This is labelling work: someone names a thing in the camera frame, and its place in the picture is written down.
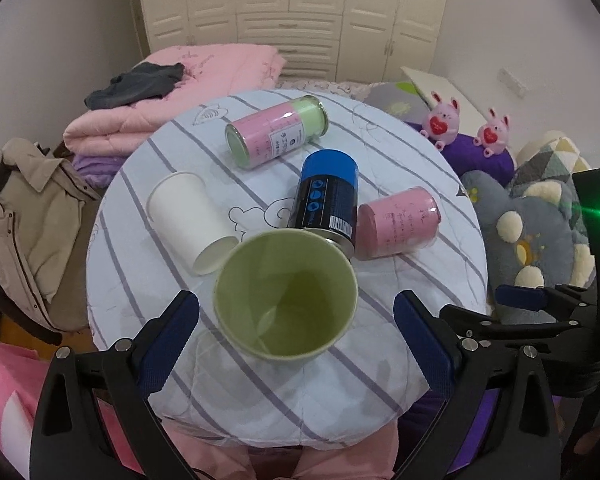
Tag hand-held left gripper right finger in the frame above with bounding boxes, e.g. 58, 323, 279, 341
393, 289, 562, 480

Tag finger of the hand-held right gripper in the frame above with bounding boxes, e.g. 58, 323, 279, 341
438, 303, 600, 350
495, 283, 600, 322

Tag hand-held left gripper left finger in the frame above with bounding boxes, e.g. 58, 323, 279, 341
29, 289, 201, 480

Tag green cup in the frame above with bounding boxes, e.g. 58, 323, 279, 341
213, 230, 359, 361

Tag white paper cup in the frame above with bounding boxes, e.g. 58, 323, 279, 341
146, 170, 240, 277

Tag pink cup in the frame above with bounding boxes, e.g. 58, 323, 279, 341
354, 186, 441, 261

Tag grey plush cushion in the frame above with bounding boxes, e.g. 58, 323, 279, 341
459, 169, 597, 327

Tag triangle patterned pillow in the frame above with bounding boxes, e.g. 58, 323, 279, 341
509, 130, 594, 211

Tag striped white quilted cloth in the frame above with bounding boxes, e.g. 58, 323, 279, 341
85, 89, 491, 449

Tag purple cushion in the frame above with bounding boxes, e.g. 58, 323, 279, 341
405, 120, 517, 187

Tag pink bunny plush toy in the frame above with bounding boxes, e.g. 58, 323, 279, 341
419, 90, 462, 151
473, 107, 512, 159

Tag pink cloth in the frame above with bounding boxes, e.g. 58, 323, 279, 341
161, 407, 399, 480

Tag pink printed blanket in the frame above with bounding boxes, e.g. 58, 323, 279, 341
0, 337, 148, 480

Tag blue and black can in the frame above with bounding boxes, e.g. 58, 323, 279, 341
286, 150, 359, 257

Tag folded purple blanket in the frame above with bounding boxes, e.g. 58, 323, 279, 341
71, 152, 127, 197

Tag white board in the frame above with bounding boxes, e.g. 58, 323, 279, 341
400, 65, 492, 134

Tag beige jacket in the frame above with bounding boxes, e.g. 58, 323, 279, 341
0, 137, 104, 347

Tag grey pillow with sun print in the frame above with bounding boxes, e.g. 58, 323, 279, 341
364, 81, 432, 124

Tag pink and green can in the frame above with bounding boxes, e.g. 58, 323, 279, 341
224, 95, 329, 169

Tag dark grey garment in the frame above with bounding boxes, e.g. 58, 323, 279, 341
84, 62, 186, 110

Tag folded pink quilt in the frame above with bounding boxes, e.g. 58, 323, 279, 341
62, 44, 287, 157

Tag floral bed sheet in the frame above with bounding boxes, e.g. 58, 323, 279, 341
274, 78, 378, 102

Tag cream wardrobe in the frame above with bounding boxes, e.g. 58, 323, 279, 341
135, 0, 454, 84

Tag white wall socket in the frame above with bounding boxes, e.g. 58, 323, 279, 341
497, 66, 529, 99

